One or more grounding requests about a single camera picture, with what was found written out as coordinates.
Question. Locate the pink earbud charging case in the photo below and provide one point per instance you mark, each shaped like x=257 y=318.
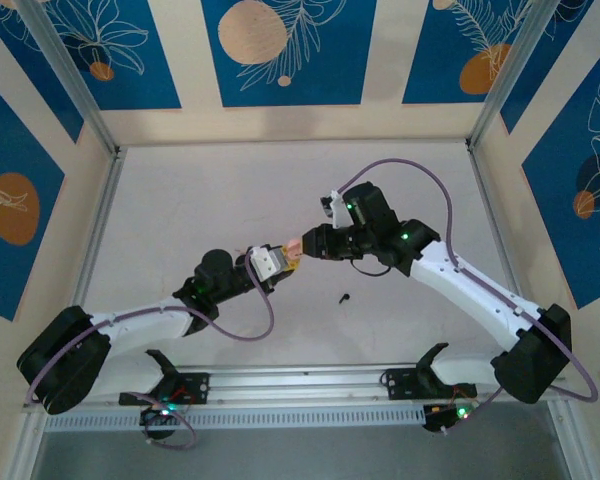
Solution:
x=295 y=246

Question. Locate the small black screw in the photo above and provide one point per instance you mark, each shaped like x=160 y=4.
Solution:
x=344 y=298

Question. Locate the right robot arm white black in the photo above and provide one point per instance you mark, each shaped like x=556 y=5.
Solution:
x=470 y=290

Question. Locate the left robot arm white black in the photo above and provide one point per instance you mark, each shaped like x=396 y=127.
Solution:
x=140 y=322

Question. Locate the controller board green light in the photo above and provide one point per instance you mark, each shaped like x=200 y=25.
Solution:
x=162 y=415
x=450 y=417

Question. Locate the long aluminium base rail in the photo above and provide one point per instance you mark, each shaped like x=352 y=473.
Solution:
x=300 y=382

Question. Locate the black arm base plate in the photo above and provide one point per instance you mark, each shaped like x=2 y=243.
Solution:
x=195 y=387
x=400 y=384

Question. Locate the aluminium table side rail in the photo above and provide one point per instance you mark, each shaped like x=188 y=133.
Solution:
x=100 y=230
x=495 y=220

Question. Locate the blue floral wall panel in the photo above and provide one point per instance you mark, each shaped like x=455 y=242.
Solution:
x=430 y=50
x=330 y=75
x=145 y=50
x=580 y=240
x=0 y=275

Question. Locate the short aluminium frame post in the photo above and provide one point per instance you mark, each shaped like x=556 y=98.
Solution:
x=565 y=440
x=27 y=445

